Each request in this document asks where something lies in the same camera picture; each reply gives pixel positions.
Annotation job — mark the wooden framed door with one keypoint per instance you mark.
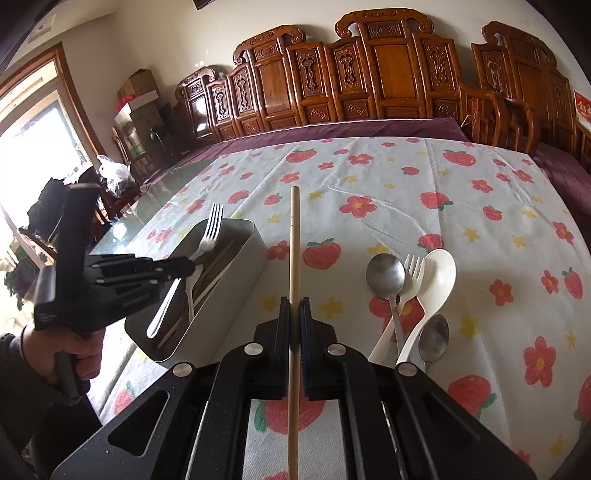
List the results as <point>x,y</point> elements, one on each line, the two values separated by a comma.
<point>45,130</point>

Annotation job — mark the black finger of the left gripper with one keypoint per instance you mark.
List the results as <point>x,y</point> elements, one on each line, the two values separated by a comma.
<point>122,290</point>

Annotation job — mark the dark wooden side chair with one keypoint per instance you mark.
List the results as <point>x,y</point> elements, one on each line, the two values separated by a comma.
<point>109,205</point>

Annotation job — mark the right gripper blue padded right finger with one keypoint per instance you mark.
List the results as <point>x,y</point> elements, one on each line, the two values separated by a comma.
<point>308,349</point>

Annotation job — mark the steel fork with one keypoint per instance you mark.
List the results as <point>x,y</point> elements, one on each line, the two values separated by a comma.
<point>193,270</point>

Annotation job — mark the light wooden chopstick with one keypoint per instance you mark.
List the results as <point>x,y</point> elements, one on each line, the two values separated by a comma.
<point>294,355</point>

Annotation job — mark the strawberry flower tablecloth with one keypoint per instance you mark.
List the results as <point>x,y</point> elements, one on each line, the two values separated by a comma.
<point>519,356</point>

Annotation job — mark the purple armchair cushion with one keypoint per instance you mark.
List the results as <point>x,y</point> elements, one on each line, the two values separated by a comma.
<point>567,176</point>

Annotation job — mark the purple sofa cushion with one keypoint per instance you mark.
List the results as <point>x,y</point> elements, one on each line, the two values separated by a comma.
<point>437,128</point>

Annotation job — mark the person's left hand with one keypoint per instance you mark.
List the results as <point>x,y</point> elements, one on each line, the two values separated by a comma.
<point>41,346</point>

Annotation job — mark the large steel spoon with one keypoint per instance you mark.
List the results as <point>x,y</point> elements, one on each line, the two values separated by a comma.
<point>386,277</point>

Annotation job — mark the red calendar card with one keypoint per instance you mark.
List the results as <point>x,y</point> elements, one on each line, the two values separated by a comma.
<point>582,108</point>

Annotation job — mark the black cloth pile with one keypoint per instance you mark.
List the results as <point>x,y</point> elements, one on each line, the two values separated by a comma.
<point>47,211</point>

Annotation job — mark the grey metal rectangular tray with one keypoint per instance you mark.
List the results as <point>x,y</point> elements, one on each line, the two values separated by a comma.
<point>201,340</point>

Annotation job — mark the white plastic bag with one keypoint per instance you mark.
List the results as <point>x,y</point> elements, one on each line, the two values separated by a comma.
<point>117,176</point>

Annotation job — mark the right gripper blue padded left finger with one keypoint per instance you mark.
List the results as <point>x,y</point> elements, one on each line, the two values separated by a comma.
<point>281,350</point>

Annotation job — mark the small steel spoon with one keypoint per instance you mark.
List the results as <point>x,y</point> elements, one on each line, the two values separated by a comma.
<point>434,340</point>

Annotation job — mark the carved wooden sofa bench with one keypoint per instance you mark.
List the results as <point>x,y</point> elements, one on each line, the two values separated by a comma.
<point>387,64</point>

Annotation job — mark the cream plastic spoon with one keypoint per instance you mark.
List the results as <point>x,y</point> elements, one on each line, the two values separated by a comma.
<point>438,283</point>

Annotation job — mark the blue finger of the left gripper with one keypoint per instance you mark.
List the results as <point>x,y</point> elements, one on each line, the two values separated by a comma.
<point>128,265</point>

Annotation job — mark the stacked cardboard boxes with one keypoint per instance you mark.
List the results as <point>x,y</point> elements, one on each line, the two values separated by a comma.
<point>137,120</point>

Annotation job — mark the white plastic fork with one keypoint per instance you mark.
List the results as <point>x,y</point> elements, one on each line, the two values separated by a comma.
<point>414,266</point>

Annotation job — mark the carved wooden armchair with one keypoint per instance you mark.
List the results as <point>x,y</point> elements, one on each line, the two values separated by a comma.
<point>520,66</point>

